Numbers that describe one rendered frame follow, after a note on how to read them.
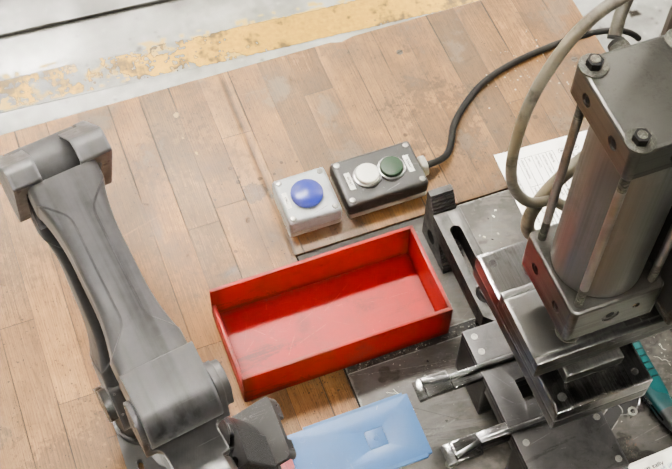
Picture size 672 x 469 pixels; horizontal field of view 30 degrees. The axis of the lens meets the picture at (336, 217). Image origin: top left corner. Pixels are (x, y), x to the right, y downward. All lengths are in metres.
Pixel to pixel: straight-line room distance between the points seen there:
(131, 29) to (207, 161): 1.37
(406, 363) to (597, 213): 0.52
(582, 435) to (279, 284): 0.39
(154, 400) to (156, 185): 0.58
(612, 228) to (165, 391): 0.38
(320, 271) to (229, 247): 0.12
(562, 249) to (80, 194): 0.41
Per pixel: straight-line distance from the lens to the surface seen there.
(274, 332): 1.46
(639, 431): 1.46
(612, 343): 1.19
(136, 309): 1.06
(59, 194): 1.08
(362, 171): 1.54
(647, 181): 0.94
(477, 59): 1.70
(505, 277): 1.24
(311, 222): 1.51
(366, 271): 1.50
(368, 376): 1.44
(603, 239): 0.98
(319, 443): 1.31
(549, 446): 1.34
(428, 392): 1.34
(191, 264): 1.52
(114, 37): 2.93
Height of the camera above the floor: 2.21
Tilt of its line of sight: 58 degrees down
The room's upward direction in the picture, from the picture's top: 2 degrees clockwise
